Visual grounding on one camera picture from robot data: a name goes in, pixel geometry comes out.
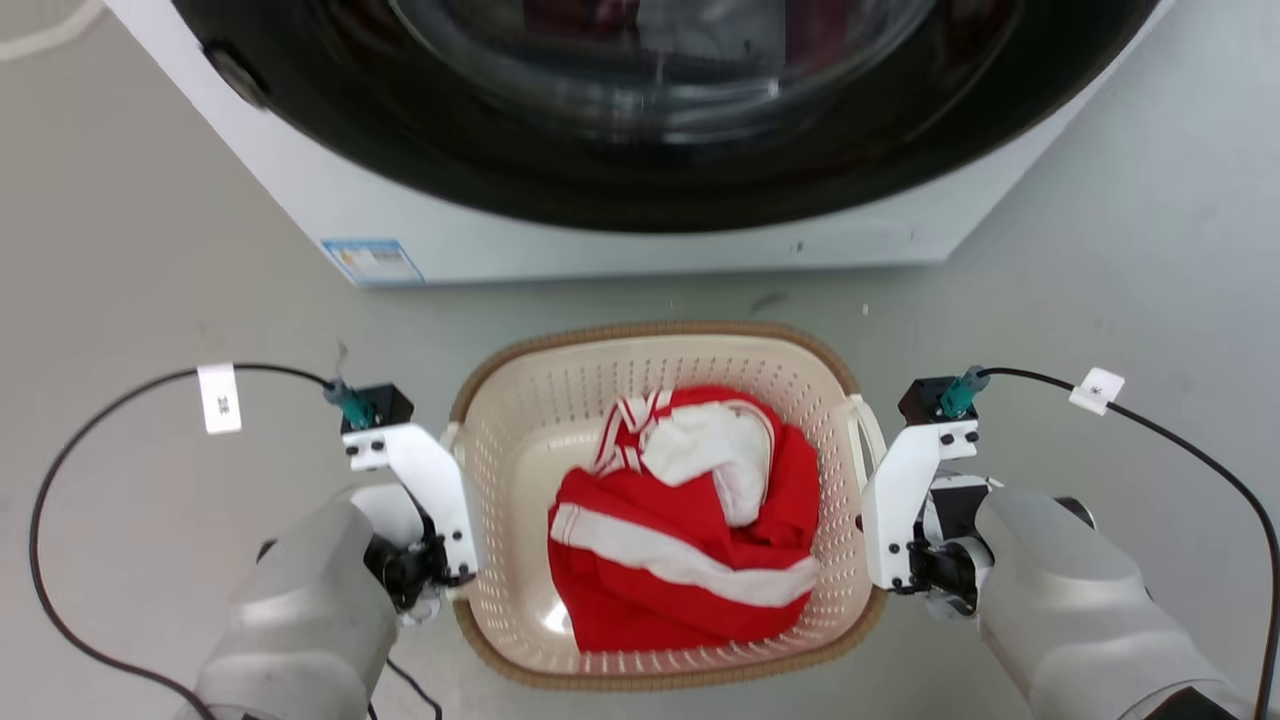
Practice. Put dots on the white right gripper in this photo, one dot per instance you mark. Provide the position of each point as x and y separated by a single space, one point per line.
890 500

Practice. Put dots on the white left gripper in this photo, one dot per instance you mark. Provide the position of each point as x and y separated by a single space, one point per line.
430 470

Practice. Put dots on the cream plastic laundry basket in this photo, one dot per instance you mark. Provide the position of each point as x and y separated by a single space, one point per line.
520 420

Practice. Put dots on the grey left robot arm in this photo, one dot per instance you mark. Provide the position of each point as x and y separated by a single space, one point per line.
300 620

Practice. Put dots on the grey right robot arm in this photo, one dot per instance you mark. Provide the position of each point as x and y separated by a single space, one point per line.
1070 610

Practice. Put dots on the blue white energy label sticker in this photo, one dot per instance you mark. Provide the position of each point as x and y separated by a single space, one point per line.
372 261

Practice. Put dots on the red and white garment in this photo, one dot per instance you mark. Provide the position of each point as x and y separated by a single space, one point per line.
640 590

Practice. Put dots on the white washing machine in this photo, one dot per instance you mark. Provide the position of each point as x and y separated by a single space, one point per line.
300 180

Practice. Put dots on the black round washer door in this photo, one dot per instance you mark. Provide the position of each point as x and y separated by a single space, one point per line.
640 185

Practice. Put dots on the dark grey washer door latch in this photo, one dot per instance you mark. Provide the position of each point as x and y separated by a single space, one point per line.
236 74

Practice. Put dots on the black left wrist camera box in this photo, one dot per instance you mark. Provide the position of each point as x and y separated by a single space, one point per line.
385 405

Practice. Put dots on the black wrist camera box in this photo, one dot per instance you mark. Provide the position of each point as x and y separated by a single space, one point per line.
920 400
385 405

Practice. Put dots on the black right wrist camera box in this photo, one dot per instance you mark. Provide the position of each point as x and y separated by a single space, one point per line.
920 400

